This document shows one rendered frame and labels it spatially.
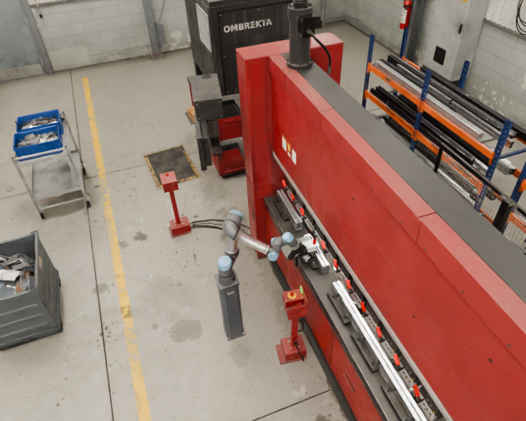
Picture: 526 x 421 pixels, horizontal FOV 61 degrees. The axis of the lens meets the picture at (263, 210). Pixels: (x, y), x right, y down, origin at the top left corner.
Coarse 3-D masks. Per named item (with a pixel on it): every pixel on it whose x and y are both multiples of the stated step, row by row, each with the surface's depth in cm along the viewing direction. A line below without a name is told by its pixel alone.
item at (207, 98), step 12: (192, 84) 393; (204, 84) 392; (216, 84) 391; (192, 96) 376; (204, 96) 375; (216, 96) 374; (204, 108) 375; (216, 108) 377; (216, 120) 431; (216, 132) 438; (216, 144) 447
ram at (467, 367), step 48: (288, 96) 331; (336, 192) 290; (336, 240) 311; (384, 240) 244; (384, 288) 259; (432, 288) 210; (432, 336) 220; (480, 336) 184; (432, 384) 233; (480, 384) 193
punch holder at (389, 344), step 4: (384, 328) 272; (384, 332) 274; (388, 332) 268; (384, 336) 275; (388, 336) 269; (388, 340) 271; (392, 340) 265; (384, 344) 277; (388, 344) 272; (392, 344) 266; (396, 344) 262; (388, 348) 274; (392, 348) 268; (396, 348) 264; (388, 352) 274; (392, 352) 268; (396, 352) 266; (400, 352) 269; (392, 356) 270; (400, 356) 273
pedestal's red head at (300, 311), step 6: (300, 288) 366; (282, 294) 363; (300, 294) 361; (282, 300) 369; (288, 300) 357; (294, 300) 357; (300, 300) 358; (306, 300) 349; (288, 306) 360; (294, 306) 361; (300, 306) 357; (306, 306) 349; (288, 312) 350; (294, 312) 352; (300, 312) 354; (306, 312) 356; (288, 318) 355; (294, 318) 357
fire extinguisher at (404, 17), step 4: (404, 0) 772; (408, 0) 763; (412, 0) 767; (404, 4) 767; (408, 4) 764; (412, 4) 768; (404, 8) 770; (408, 8) 768; (404, 12) 773; (408, 12) 772; (404, 16) 777; (408, 16) 777; (400, 20) 790; (404, 20) 781; (408, 20) 783; (400, 24) 791; (404, 24) 786; (408, 24) 792
